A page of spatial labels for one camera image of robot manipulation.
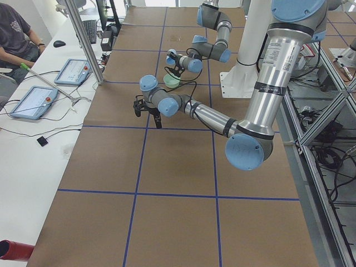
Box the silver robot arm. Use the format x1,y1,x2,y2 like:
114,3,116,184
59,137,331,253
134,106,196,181
166,1,233,78
133,1,329,170

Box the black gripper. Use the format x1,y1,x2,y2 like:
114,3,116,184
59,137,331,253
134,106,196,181
169,53,184,77
133,95,162,129

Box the red cylinder object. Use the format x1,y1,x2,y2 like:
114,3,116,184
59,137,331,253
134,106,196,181
1,240,34,261

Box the light green bowl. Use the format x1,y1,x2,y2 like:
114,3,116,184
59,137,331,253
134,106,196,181
163,73,180,89

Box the black computer keyboard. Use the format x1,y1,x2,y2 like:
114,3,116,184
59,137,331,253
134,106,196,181
82,19,97,44

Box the black power adapter box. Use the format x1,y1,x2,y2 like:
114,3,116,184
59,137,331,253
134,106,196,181
101,31,113,52

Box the light blue plastic cup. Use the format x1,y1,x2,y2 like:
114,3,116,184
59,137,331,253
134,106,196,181
166,48,178,65

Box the aluminium frame post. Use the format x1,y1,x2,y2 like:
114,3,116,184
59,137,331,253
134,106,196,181
65,0,103,85

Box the teach pendant with red button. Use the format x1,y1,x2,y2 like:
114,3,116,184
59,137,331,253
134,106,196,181
54,58,91,86

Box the small black square device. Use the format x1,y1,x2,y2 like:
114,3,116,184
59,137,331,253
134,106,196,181
37,136,48,147

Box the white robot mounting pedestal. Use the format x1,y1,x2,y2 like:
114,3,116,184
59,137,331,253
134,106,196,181
220,0,272,98

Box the computer monitor stand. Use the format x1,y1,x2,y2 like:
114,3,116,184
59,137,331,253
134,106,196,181
96,0,121,35

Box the seated person in grey shirt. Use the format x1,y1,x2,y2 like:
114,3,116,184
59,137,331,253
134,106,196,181
1,3,46,83

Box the black computer mouse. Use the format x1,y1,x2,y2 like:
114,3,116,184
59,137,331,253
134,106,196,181
53,40,66,48

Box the aluminium side frame rack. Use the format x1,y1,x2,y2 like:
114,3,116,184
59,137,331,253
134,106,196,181
278,16,356,267

